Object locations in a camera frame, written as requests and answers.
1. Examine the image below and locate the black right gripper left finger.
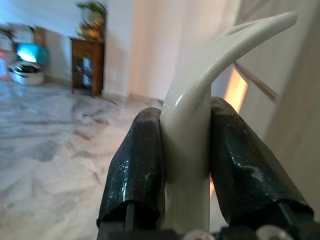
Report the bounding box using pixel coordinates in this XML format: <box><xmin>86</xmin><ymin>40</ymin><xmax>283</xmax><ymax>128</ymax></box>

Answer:
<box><xmin>96</xmin><ymin>107</ymin><xmax>166</xmax><ymax>228</ymax></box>

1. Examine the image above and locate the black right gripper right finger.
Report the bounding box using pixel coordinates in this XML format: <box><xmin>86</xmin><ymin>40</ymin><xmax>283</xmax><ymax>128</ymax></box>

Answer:
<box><xmin>209</xmin><ymin>96</ymin><xmax>315</xmax><ymax>227</ymax></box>

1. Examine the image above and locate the cream long-handled dustpan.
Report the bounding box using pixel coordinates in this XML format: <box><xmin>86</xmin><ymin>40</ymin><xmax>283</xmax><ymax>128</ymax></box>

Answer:
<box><xmin>159</xmin><ymin>11</ymin><xmax>298</xmax><ymax>231</ymax></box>

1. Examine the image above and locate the dark wooden cabinet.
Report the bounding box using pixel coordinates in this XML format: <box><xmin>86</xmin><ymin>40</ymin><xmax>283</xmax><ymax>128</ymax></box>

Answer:
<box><xmin>69</xmin><ymin>36</ymin><xmax>106</xmax><ymax>97</ymax></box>

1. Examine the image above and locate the white round container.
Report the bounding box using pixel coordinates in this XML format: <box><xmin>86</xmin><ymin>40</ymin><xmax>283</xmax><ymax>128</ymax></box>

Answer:
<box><xmin>8</xmin><ymin>61</ymin><xmax>46</xmax><ymax>86</ymax></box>

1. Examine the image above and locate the potted plant ornament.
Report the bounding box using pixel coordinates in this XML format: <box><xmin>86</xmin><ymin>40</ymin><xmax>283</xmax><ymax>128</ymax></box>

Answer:
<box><xmin>74</xmin><ymin>0</ymin><xmax>107</xmax><ymax>41</ymax></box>

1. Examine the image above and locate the teal box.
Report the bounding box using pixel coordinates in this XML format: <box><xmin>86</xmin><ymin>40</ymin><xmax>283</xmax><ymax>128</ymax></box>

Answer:
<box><xmin>15</xmin><ymin>42</ymin><xmax>50</xmax><ymax>67</ymax></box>

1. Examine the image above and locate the brown cardboard box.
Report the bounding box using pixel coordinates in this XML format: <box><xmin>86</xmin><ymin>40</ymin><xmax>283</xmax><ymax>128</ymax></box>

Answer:
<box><xmin>33</xmin><ymin>26</ymin><xmax>48</xmax><ymax>46</ymax></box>

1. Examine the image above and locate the orange white package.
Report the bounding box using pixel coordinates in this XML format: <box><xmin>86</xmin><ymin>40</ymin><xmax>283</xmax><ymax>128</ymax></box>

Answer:
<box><xmin>0</xmin><ymin>48</ymin><xmax>10</xmax><ymax>81</ymax></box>

